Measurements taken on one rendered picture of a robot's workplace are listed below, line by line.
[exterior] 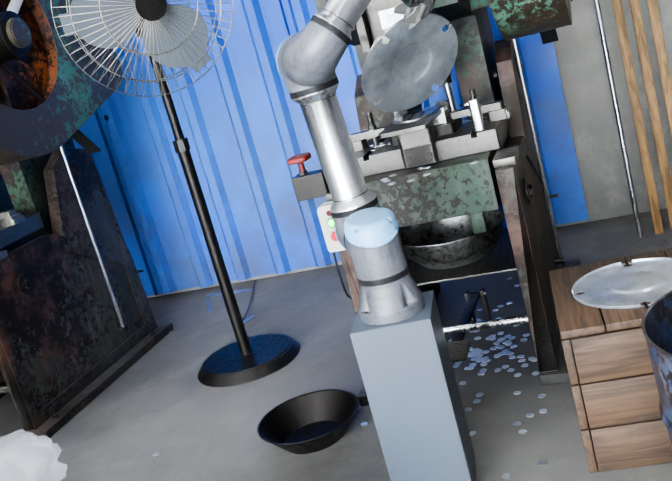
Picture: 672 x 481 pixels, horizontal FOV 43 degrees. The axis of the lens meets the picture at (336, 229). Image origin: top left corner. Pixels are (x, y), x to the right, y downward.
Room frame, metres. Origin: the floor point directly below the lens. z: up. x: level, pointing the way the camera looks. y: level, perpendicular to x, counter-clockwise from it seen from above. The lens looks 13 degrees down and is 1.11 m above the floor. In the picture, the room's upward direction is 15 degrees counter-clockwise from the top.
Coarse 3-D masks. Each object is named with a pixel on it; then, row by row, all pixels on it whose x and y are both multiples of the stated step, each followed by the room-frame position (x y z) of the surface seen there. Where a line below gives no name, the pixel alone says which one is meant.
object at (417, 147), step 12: (396, 120) 2.43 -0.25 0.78; (408, 120) 2.36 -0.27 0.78; (420, 120) 2.33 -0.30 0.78; (432, 120) 2.31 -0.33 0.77; (384, 132) 2.29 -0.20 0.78; (396, 132) 2.26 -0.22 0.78; (408, 132) 2.25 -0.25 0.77; (420, 132) 2.36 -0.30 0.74; (432, 132) 2.37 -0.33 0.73; (408, 144) 2.38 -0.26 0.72; (420, 144) 2.36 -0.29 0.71; (432, 144) 2.36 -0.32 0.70; (408, 156) 2.38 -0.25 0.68; (420, 156) 2.37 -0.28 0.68; (432, 156) 2.35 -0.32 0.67
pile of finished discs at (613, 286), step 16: (592, 272) 1.97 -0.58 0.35; (608, 272) 1.95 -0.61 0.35; (624, 272) 1.93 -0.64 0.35; (640, 272) 1.88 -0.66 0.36; (656, 272) 1.86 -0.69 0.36; (576, 288) 1.91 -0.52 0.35; (592, 288) 1.88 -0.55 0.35; (608, 288) 1.85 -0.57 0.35; (624, 288) 1.81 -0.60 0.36; (640, 288) 1.79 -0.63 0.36; (656, 288) 1.78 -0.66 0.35; (592, 304) 1.78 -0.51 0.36; (608, 304) 1.76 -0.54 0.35; (624, 304) 1.74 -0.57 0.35; (640, 304) 1.72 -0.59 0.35
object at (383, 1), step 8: (376, 0) 2.47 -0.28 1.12; (384, 0) 2.46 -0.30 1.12; (392, 0) 2.45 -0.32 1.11; (400, 0) 2.45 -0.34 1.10; (368, 8) 2.48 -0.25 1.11; (376, 8) 2.47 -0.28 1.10; (384, 8) 2.46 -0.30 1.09; (392, 8) 2.46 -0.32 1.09; (368, 16) 2.48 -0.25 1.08; (376, 16) 2.47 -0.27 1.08; (384, 16) 2.46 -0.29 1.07; (392, 16) 2.46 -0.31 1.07; (400, 16) 2.45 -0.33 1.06; (368, 24) 2.48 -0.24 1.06; (376, 24) 2.47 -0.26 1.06; (384, 24) 2.47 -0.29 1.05; (392, 24) 2.46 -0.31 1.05; (376, 32) 2.48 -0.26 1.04; (384, 32) 2.47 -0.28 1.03; (384, 40) 2.46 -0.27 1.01
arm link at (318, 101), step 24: (312, 96) 1.90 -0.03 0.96; (336, 96) 1.95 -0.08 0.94; (312, 120) 1.92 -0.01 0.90; (336, 120) 1.92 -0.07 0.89; (336, 144) 1.92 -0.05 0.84; (336, 168) 1.92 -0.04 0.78; (360, 168) 1.95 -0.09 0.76; (336, 192) 1.93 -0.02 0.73; (360, 192) 1.92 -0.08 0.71; (336, 216) 1.93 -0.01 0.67
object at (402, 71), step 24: (408, 24) 2.18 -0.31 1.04; (432, 24) 2.21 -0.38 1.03; (384, 48) 2.18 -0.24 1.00; (408, 48) 2.23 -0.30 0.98; (432, 48) 2.25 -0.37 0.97; (456, 48) 2.29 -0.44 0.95; (384, 72) 2.22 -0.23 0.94; (408, 72) 2.27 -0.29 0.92; (432, 72) 2.30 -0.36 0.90; (384, 96) 2.26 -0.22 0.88; (408, 96) 2.30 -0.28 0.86
